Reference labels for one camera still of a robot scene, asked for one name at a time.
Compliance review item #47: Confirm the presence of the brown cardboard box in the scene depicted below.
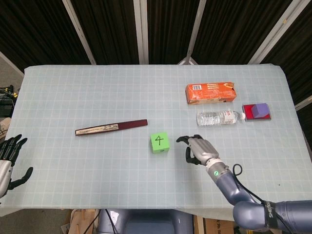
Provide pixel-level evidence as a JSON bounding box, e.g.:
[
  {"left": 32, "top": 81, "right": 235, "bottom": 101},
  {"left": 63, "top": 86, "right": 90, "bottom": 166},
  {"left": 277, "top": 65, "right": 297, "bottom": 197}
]
[{"left": 203, "top": 217, "right": 235, "bottom": 234}]

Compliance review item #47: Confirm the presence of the black velcro strap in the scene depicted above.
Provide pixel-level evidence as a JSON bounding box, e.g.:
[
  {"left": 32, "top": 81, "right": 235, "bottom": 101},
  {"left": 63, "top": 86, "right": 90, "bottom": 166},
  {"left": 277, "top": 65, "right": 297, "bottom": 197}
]
[{"left": 264, "top": 199, "right": 277, "bottom": 230}]

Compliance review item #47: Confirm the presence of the dark red folded fan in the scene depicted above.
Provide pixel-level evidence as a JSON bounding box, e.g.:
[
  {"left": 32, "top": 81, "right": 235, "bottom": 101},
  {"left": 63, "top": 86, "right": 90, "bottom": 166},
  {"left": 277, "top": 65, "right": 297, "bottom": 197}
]
[{"left": 75, "top": 119, "right": 149, "bottom": 137}]

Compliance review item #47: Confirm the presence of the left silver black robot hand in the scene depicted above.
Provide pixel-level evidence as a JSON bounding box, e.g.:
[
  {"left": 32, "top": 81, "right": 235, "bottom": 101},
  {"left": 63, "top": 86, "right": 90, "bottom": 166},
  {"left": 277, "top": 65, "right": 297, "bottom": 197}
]
[{"left": 0, "top": 134, "right": 34, "bottom": 198}]

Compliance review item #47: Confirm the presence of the red and purple flat box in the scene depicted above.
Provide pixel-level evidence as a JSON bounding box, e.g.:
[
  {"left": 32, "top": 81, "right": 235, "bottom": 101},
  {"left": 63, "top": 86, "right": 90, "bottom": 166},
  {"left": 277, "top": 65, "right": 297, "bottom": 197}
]
[{"left": 241, "top": 103, "right": 272, "bottom": 121}]

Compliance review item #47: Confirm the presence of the orange carton box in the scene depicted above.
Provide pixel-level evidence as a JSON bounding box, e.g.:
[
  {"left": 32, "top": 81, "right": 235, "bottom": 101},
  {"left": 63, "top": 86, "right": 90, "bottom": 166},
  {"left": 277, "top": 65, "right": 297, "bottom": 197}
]
[{"left": 185, "top": 82, "right": 237, "bottom": 105}]

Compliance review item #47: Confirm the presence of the green numbered cube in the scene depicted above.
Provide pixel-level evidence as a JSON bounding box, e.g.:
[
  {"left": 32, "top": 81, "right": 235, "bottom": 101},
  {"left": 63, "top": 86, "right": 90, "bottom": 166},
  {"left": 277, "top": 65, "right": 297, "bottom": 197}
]
[{"left": 149, "top": 132, "right": 171, "bottom": 155}]

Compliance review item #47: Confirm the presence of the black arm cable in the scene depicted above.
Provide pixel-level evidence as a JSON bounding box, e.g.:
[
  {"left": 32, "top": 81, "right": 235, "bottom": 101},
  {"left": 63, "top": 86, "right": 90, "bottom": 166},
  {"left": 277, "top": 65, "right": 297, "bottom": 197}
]
[{"left": 233, "top": 163, "right": 288, "bottom": 234}]

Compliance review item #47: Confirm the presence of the white partition frame post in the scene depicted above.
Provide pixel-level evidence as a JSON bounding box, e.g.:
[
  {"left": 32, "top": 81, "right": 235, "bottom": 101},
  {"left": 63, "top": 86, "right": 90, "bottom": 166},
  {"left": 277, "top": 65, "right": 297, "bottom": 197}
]
[
  {"left": 177, "top": 0, "right": 208, "bottom": 65},
  {"left": 247, "top": 0, "right": 302, "bottom": 65},
  {"left": 133, "top": 0, "right": 149, "bottom": 65},
  {"left": 62, "top": 0, "right": 97, "bottom": 65}
]

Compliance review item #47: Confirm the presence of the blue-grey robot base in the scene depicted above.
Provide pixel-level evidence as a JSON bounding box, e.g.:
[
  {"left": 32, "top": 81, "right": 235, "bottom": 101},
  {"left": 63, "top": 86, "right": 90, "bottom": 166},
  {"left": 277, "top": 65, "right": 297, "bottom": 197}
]
[{"left": 97, "top": 209, "right": 195, "bottom": 234}]

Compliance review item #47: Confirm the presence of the black equipment with cables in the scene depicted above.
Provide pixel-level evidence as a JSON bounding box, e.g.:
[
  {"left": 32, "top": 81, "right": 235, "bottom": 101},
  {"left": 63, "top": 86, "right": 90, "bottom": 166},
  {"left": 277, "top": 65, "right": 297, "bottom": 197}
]
[{"left": 0, "top": 84, "right": 19, "bottom": 118}]

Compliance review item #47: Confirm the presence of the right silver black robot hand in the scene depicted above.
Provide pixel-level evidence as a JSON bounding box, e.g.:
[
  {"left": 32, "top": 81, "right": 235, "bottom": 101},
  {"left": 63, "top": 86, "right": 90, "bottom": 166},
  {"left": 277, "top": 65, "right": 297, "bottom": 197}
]
[{"left": 175, "top": 134, "right": 220, "bottom": 167}]

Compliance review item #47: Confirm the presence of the clear plastic water bottle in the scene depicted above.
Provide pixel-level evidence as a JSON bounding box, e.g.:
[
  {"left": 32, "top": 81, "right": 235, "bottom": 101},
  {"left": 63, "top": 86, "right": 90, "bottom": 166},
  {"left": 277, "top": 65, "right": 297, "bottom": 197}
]
[{"left": 196, "top": 110, "right": 246, "bottom": 127}]

